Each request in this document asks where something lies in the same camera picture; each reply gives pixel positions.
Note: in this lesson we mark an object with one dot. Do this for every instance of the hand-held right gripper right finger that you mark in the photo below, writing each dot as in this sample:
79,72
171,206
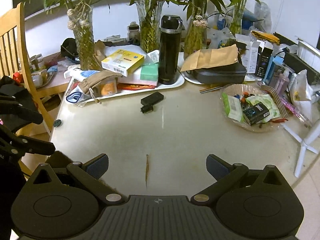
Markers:
216,167

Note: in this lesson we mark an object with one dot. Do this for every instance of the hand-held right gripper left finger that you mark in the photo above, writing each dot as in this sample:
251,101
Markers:
98,167

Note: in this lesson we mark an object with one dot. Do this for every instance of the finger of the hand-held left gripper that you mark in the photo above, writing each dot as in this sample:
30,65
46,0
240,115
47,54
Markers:
40,148
27,115

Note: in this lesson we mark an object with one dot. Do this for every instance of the black round disc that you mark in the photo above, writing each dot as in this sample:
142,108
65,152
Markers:
57,123

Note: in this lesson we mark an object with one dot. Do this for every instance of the wooden side table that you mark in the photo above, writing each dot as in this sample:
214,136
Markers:
52,82

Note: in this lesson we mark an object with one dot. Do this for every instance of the glass bowl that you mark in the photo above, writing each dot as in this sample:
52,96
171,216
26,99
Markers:
260,127

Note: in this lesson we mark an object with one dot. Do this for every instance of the wooden chair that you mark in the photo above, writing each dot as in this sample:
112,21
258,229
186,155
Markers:
22,55

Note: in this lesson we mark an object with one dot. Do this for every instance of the green wipes packet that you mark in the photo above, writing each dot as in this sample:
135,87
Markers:
233,107

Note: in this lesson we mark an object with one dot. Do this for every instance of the white tube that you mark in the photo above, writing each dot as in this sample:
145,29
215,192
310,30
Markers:
80,74

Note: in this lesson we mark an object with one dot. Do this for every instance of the small black box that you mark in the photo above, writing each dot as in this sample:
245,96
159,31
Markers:
256,113

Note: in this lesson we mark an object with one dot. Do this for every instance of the orange jar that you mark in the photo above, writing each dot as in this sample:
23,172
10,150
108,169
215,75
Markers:
108,88

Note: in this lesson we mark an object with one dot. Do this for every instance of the red envelope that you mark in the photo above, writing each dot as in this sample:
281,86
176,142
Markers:
135,87

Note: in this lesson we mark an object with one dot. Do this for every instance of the textured glass vase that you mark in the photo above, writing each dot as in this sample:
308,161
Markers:
83,45

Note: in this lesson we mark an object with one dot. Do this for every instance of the white tripod stand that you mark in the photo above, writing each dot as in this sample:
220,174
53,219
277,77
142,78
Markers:
303,142

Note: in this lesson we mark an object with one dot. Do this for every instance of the black zip case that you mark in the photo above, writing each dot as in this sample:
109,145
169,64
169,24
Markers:
220,75

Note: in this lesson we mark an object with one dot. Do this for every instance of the white tissue pack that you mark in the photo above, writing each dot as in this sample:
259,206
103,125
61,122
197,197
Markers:
132,77

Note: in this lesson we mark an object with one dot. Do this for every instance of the pink glitter ribbon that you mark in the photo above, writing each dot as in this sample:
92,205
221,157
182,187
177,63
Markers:
295,110

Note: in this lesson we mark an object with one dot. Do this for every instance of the green tissue pack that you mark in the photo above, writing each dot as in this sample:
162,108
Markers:
150,72

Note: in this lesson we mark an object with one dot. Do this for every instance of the pink bottle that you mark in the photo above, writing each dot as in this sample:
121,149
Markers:
282,81

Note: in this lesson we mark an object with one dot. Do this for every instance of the yellow box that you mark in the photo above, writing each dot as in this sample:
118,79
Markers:
122,61

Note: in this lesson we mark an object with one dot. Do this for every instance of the brown paper envelope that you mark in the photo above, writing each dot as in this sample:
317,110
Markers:
212,57

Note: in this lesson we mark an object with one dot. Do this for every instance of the blue retail box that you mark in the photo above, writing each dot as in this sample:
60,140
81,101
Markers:
273,70

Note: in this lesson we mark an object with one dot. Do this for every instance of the white plastic bag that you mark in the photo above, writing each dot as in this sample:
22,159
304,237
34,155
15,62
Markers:
301,92

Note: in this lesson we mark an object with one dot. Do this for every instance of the black retail box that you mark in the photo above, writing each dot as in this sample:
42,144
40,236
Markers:
263,62

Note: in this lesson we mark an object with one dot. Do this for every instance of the white retail box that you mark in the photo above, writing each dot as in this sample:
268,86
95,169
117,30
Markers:
251,57

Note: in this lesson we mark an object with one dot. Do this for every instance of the black thermos bottle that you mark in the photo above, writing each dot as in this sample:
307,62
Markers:
170,55

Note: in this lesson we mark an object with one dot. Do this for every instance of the small dark jar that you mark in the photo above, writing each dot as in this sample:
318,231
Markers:
133,33

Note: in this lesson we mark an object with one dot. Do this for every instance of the small glass vase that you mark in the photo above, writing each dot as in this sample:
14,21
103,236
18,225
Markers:
236,22

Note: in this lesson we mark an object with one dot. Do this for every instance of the ribbed glass vase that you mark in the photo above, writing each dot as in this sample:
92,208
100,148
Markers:
150,30

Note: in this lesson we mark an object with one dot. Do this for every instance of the small black camera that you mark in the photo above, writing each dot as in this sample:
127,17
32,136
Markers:
152,98

